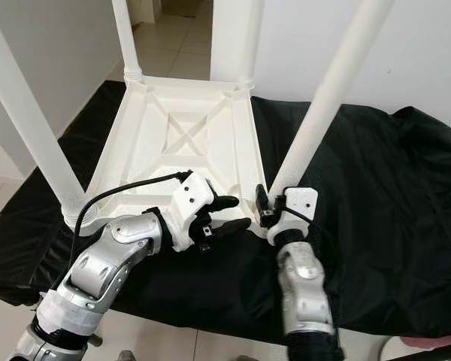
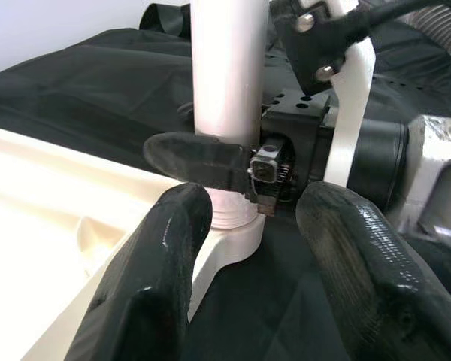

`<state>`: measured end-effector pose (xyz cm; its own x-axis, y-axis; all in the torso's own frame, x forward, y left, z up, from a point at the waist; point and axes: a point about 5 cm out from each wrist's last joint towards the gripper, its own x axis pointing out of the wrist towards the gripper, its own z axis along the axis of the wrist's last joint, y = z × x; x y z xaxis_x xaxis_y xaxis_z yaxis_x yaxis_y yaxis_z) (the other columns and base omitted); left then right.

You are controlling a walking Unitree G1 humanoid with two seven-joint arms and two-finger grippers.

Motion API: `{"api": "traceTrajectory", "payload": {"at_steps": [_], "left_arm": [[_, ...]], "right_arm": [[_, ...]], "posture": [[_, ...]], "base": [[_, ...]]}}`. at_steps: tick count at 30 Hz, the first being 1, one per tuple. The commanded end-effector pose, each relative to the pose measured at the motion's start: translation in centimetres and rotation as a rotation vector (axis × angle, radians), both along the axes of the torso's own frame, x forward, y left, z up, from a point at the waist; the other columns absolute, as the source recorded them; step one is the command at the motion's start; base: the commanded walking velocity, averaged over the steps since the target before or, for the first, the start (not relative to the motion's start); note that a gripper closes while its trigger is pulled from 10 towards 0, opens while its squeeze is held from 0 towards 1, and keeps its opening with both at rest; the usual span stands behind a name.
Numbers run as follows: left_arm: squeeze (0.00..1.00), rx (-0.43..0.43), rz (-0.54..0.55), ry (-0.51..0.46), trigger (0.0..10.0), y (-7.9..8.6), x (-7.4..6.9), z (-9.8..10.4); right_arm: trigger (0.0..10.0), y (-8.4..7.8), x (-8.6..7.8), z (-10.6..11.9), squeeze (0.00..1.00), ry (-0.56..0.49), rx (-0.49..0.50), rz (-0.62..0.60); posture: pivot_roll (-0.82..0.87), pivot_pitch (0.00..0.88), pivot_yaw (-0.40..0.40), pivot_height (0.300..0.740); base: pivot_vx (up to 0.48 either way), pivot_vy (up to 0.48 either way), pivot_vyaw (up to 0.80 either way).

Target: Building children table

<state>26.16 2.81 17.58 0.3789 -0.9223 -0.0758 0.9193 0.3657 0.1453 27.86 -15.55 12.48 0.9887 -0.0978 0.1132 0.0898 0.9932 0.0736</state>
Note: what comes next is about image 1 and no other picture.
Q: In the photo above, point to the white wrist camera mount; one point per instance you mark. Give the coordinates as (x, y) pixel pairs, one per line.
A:
(192, 197)
(304, 199)

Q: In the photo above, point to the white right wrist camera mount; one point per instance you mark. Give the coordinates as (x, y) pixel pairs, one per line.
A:
(304, 199)

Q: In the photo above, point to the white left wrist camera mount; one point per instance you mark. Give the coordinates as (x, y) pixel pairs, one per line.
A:
(192, 197)

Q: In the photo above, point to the black metal folding table leg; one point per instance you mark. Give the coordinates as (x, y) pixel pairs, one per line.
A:
(94, 340)

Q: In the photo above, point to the pink round stool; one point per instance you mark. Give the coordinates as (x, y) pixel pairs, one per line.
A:
(436, 342)

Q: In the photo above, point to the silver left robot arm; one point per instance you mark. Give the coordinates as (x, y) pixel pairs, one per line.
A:
(105, 267)

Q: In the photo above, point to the grey robot left foot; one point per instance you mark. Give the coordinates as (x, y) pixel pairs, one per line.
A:
(126, 356)

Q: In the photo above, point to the black cloth table cover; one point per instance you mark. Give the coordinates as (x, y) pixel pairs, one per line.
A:
(391, 226)

